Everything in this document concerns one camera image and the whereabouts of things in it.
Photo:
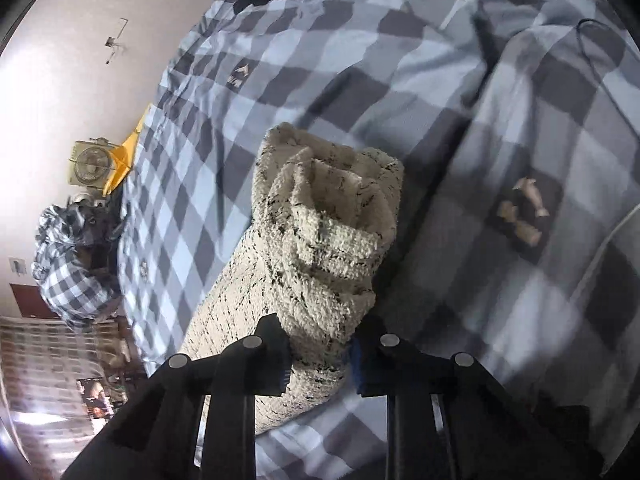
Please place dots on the beige box fan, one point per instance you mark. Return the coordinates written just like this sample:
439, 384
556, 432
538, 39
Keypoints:
90, 163

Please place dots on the patterned curtain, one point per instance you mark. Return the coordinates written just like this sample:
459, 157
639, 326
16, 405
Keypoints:
41, 363

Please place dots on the blue checkered bed sheet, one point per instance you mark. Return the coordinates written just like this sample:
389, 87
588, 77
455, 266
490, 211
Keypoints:
517, 122

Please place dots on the computer monitor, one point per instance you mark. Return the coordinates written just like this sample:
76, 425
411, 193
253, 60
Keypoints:
95, 398

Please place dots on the yellow cloth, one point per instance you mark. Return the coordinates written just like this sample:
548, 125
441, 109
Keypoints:
122, 157

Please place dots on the brown door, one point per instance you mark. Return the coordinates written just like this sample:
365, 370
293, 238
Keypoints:
30, 302

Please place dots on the bundled blue checkered quilt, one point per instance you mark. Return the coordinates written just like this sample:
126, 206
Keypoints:
75, 263

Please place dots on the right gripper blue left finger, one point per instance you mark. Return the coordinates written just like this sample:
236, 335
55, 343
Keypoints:
193, 419

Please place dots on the wall socket with wires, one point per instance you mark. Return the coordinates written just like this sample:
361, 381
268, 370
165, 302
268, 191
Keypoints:
114, 43

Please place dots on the cream plaid tweed shirt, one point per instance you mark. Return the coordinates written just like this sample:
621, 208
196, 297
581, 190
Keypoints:
323, 219

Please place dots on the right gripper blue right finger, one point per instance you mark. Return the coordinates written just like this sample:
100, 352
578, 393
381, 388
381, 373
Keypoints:
450, 418

